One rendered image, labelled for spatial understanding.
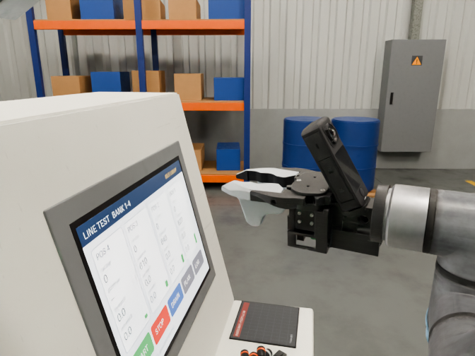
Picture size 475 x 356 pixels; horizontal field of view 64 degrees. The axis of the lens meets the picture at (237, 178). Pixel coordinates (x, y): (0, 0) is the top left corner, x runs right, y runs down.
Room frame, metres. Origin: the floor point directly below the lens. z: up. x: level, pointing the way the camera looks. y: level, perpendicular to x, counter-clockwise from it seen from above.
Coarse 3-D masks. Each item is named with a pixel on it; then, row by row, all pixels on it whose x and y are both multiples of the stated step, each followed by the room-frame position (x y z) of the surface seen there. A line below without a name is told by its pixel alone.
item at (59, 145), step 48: (96, 96) 0.83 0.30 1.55; (144, 96) 0.83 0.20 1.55; (0, 144) 0.40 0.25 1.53; (48, 144) 0.46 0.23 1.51; (96, 144) 0.56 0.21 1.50; (144, 144) 0.71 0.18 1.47; (0, 192) 0.37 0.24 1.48; (48, 192) 0.43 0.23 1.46; (0, 240) 0.35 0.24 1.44; (48, 240) 0.41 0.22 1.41; (0, 288) 0.33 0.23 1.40; (48, 288) 0.38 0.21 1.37; (0, 336) 0.31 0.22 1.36; (48, 336) 0.35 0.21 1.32; (192, 336) 0.65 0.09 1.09
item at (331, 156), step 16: (320, 128) 0.44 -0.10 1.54; (320, 144) 0.43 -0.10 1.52; (336, 144) 0.45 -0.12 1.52; (320, 160) 0.44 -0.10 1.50; (336, 160) 0.43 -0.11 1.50; (336, 176) 0.43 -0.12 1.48; (352, 176) 0.44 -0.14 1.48; (336, 192) 0.43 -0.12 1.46; (352, 192) 0.42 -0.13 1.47; (352, 208) 0.43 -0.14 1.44
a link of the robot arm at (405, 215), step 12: (396, 192) 0.41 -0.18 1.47; (408, 192) 0.41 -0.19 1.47; (420, 192) 0.41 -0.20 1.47; (396, 204) 0.40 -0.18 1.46; (408, 204) 0.40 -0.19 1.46; (420, 204) 0.39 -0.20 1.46; (384, 216) 0.40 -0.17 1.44; (396, 216) 0.39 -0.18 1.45; (408, 216) 0.39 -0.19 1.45; (420, 216) 0.38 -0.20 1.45; (384, 228) 0.40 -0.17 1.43; (396, 228) 0.39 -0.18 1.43; (408, 228) 0.39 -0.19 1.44; (420, 228) 0.38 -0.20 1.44; (396, 240) 0.39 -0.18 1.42; (408, 240) 0.39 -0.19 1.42; (420, 240) 0.38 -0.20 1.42
